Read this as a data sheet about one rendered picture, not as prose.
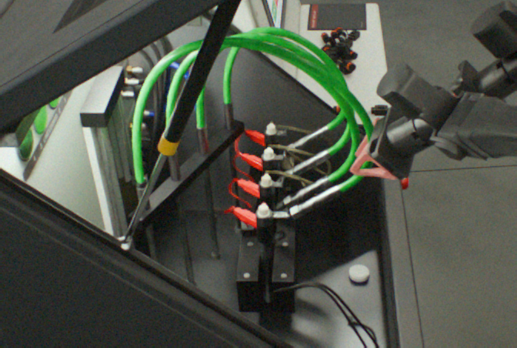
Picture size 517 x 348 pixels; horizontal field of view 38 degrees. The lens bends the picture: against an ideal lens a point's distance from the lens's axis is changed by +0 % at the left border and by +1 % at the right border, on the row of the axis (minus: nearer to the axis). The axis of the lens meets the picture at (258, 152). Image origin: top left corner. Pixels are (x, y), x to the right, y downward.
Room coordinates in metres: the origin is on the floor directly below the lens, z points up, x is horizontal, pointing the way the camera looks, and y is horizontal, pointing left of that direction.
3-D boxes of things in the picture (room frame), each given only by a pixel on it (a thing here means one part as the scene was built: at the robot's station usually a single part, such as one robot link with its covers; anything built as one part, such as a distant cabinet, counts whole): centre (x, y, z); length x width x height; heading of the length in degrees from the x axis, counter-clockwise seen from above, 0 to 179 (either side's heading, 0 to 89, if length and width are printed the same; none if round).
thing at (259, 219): (0.95, -0.01, 0.98); 0.05 x 0.03 x 0.21; 84
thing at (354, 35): (1.67, -0.22, 1.01); 0.23 x 0.11 x 0.06; 174
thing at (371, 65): (1.63, -0.22, 0.97); 0.70 x 0.22 x 0.03; 174
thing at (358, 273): (1.04, -0.18, 0.84); 0.04 x 0.04 x 0.01
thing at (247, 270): (1.07, -0.01, 0.91); 0.34 x 0.10 x 0.15; 174
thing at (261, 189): (1.03, -0.02, 0.98); 0.05 x 0.03 x 0.21; 84
